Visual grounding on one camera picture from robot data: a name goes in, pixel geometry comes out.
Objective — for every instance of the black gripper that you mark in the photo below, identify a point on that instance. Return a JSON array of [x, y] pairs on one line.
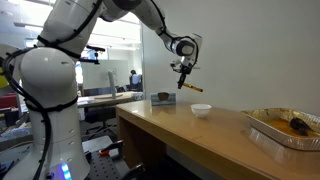
[[183, 67]]

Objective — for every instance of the yellow pen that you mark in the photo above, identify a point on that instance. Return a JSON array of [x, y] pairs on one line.
[[192, 87]]

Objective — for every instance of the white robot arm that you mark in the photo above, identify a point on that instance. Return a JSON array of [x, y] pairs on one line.
[[45, 76]]

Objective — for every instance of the small white bowl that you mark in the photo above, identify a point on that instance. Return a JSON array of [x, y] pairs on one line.
[[200, 110]]

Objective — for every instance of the blue box with dark object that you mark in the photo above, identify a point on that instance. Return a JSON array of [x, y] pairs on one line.
[[162, 98]]

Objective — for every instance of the seated person in background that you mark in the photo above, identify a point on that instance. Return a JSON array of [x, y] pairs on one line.
[[135, 81]]

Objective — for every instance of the background desk with monitor stand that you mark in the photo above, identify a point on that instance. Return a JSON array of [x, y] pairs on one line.
[[109, 99]]

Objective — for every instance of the black office chair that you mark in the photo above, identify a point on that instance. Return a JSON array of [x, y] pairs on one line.
[[98, 114]]

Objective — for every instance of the aluminium foil tray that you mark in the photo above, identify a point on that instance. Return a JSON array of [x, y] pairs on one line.
[[275, 123]]

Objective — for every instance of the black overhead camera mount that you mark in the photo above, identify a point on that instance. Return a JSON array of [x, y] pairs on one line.
[[93, 53]]

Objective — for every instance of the black clamp with red handle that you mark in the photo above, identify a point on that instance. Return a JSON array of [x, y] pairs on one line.
[[113, 146]]

